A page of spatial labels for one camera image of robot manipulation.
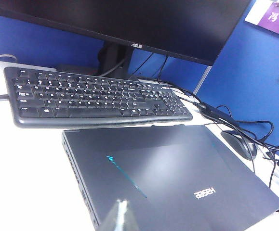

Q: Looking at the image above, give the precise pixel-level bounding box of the silver partition post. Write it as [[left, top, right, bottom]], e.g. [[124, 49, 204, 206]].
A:
[[192, 64, 213, 95]]

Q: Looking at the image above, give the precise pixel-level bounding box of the black Hasee laptop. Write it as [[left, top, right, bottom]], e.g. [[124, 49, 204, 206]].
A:
[[61, 124, 279, 231]]

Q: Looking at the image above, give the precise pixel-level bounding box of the black power adapter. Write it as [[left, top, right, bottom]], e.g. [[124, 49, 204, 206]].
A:
[[196, 101, 234, 119]]

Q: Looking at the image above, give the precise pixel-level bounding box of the black monitor cable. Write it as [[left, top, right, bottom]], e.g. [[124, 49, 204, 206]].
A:
[[157, 55, 202, 106]]

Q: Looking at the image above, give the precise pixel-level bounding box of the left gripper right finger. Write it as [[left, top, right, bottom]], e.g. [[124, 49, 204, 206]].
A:
[[121, 201, 140, 231]]

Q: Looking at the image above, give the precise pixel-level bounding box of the black desktop keyboard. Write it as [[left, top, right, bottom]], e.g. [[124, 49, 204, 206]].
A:
[[3, 66, 193, 128]]

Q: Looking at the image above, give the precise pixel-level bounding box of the thin black cable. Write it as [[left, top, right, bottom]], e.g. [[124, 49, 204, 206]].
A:
[[235, 105, 275, 174]]

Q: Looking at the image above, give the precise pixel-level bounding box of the thick black stand cable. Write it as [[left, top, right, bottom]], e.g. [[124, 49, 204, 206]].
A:
[[98, 57, 125, 78]]

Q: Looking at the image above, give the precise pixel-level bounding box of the grey cable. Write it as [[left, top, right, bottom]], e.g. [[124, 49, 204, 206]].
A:
[[0, 54, 17, 64]]

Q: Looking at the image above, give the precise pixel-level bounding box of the black ASUS monitor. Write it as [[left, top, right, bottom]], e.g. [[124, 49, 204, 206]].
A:
[[0, 0, 252, 66]]

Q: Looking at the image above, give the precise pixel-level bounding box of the black computer mouse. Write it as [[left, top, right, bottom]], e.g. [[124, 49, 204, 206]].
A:
[[220, 129, 257, 161]]

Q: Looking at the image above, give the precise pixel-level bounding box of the black laptop power cable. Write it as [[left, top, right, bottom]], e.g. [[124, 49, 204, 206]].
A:
[[216, 103, 279, 191]]

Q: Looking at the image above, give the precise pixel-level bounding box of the purple white name card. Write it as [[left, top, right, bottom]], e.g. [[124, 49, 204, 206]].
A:
[[244, 0, 279, 38]]

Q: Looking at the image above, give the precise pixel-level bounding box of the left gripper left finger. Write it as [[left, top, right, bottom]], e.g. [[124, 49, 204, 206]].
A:
[[100, 199, 123, 231]]

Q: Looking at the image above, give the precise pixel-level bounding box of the black monitor stand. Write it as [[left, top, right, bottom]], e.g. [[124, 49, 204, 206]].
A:
[[56, 40, 140, 81]]

